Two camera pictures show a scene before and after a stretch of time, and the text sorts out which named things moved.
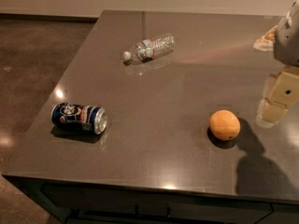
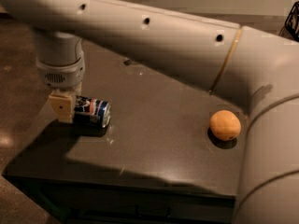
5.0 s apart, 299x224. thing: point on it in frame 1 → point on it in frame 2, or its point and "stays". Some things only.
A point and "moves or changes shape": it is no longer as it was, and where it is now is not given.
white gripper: (287, 44) → (62, 76)
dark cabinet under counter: (88, 203) stays
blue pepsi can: (88, 118) moves or changes shape
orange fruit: (224, 124) stays
